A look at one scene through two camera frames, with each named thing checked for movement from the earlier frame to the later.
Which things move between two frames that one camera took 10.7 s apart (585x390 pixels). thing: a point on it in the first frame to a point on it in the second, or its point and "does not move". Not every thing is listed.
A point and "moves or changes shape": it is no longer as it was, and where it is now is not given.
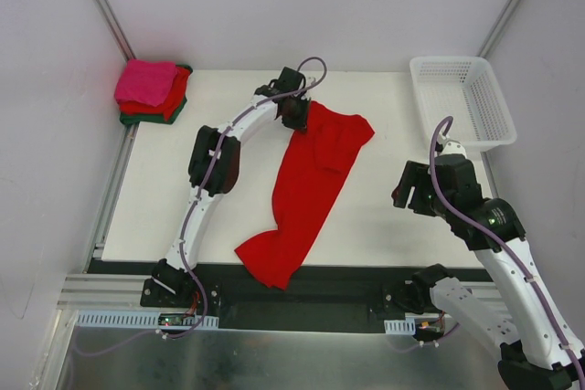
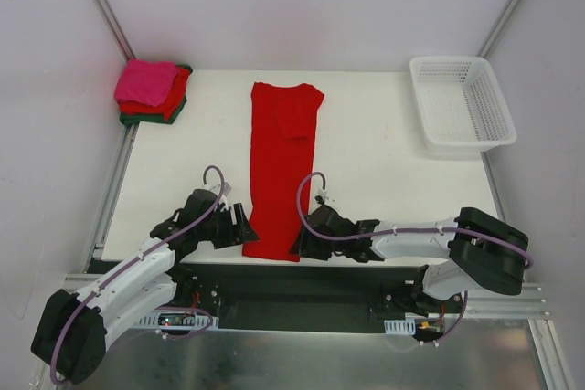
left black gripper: x=296 y=117 to x=233 y=226
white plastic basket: x=466 y=89 does not move
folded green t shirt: x=157 y=118 does not move
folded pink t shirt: x=146 y=81 does not move
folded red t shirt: x=175 y=97 does not move
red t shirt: x=311 y=177 moves or changes shape
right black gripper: x=409 y=190 to x=317 y=237
